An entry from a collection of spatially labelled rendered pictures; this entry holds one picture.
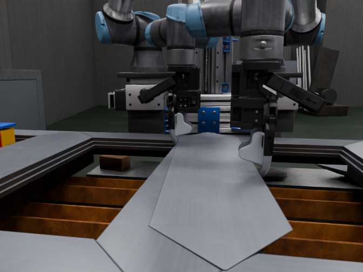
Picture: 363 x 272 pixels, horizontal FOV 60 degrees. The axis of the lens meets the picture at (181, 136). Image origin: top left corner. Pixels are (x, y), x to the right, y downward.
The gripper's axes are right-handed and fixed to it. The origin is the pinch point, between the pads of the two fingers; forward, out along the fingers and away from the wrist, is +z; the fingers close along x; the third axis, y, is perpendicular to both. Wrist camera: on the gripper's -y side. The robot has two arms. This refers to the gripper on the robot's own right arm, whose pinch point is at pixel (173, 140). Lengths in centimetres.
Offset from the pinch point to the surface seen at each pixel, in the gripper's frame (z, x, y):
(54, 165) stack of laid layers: 2.8, -20.1, -24.2
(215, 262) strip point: 1, -56, 15
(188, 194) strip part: 0.7, -37.5, 9.7
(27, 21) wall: -108, 453, -351
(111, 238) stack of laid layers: 1, -52, 3
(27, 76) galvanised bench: -17, 40, -71
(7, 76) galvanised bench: -17, 28, -71
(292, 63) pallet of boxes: -42, 664, 143
